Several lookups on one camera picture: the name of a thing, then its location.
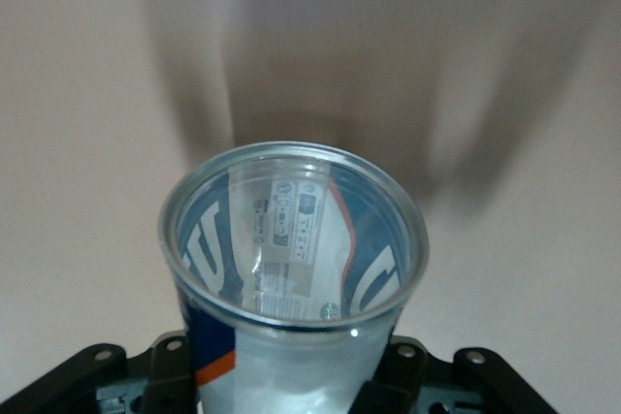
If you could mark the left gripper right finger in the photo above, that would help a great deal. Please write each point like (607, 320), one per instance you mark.
(500, 385)

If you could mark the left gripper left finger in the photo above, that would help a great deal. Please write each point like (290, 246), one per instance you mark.
(73, 380)

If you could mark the clear tennis ball can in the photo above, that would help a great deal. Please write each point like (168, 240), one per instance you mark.
(291, 360)

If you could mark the brown table mat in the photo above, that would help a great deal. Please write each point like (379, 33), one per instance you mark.
(73, 142)

